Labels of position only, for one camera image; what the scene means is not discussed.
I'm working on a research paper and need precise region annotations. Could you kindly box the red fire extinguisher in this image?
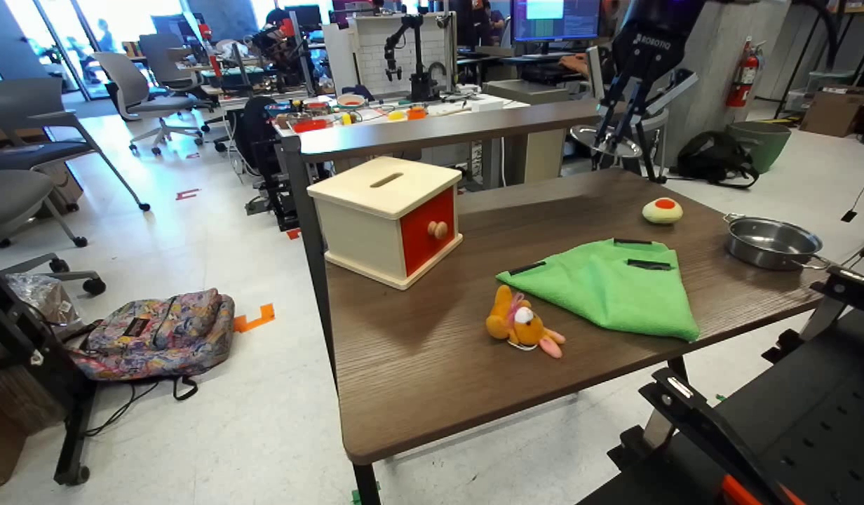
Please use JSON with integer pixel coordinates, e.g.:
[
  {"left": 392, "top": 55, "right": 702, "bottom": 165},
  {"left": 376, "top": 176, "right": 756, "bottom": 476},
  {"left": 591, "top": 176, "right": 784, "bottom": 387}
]
[{"left": 724, "top": 36, "right": 766, "bottom": 113}]

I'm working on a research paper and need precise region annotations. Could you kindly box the round yellow toy red top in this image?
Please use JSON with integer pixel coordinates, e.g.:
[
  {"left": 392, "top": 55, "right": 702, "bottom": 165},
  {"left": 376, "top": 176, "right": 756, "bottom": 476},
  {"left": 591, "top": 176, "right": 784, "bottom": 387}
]
[{"left": 640, "top": 194, "right": 688, "bottom": 229}]

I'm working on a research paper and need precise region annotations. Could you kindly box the colourful patterned backpack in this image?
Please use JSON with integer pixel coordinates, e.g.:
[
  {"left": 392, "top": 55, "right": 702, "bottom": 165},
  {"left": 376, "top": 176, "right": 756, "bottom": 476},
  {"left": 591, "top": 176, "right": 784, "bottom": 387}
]
[{"left": 66, "top": 286, "right": 239, "bottom": 384}]

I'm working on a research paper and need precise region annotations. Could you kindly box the orange plastic piece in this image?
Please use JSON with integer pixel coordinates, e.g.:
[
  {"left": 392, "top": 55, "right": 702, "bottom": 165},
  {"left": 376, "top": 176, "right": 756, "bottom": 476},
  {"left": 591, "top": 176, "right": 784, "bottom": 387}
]
[{"left": 233, "top": 301, "right": 277, "bottom": 336}]

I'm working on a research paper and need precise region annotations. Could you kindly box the silver pot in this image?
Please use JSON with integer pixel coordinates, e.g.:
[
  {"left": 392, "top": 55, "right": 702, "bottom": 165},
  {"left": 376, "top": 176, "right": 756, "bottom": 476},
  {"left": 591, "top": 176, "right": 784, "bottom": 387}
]
[{"left": 727, "top": 214, "right": 825, "bottom": 276}]

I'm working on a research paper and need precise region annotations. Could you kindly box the cardboard box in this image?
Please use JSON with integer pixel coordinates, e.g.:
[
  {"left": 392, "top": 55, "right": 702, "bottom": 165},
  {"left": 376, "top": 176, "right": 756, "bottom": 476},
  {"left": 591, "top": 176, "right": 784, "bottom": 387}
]
[{"left": 800, "top": 84, "right": 864, "bottom": 140}]

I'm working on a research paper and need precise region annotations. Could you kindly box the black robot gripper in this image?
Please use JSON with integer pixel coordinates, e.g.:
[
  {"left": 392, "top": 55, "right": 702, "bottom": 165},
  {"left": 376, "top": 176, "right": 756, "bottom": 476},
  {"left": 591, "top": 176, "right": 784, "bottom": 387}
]
[{"left": 591, "top": 0, "right": 709, "bottom": 171}]

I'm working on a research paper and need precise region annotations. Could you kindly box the black metal stand frame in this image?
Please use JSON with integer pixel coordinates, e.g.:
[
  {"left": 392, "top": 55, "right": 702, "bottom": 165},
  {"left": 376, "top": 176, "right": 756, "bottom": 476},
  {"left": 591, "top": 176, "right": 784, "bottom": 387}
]
[{"left": 0, "top": 259, "right": 100, "bottom": 489}]

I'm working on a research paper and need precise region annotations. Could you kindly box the green cloth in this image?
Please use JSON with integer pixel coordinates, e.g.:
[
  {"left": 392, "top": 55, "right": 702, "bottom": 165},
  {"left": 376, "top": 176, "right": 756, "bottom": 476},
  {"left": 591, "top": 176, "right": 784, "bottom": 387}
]
[{"left": 494, "top": 235, "right": 704, "bottom": 344}]

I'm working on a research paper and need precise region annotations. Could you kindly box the wooden box red drawer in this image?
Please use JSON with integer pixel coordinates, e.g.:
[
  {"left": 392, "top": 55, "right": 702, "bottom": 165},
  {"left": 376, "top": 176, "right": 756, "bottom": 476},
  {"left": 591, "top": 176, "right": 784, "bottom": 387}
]
[{"left": 305, "top": 154, "right": 466, "bottom": 291}]

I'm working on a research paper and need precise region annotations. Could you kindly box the green bin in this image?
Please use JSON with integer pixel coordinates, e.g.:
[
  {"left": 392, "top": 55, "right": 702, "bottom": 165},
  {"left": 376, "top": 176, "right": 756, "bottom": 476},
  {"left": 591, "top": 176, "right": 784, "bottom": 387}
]
[{"left": 728, "top": 120, "right": 793, "bottom": 176}]

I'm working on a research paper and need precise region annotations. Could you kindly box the black robot mount frame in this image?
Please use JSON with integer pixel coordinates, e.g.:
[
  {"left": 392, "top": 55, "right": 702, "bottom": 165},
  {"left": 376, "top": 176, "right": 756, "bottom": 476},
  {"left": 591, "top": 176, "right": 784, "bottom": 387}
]
[{"left": 577, "top": 264, "right": 864, "bottom": 505}]

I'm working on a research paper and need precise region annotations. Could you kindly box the large grey office chair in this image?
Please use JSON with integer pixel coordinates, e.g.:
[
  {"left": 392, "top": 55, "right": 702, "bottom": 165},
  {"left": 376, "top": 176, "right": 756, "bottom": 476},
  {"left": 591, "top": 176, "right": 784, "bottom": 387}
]
[{"left": 0, "top": 75, "right": 110, "bottom": 297}]

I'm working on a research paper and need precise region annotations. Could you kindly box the grey long table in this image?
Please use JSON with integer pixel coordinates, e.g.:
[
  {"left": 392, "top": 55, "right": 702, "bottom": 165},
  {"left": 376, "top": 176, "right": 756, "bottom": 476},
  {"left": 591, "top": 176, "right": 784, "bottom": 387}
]
[{"left": 275, "top": 96, "right": 651, "bottom": 235}]

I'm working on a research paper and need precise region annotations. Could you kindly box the computer monitor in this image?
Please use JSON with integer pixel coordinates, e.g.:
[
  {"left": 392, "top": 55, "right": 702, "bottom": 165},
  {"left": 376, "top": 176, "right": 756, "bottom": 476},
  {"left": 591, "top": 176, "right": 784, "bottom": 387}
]
[{"left": 508, "top": 0, "right": 605, "bottom": 48}]

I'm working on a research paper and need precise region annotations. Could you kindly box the small grey office chair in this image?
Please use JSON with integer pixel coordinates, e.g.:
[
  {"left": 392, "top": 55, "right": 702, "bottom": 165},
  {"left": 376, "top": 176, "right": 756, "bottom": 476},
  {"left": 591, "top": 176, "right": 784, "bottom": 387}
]
[{"left": 93, "top": 48, "right": 208, "bottom": 156}]

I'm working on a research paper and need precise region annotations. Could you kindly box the orange plush toy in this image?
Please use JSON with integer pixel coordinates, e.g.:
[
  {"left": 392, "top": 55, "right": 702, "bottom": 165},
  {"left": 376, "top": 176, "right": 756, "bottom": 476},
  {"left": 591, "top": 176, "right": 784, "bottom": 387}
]
[{"left": 483, "top": 283, "right": 567, "bottom": 363}]

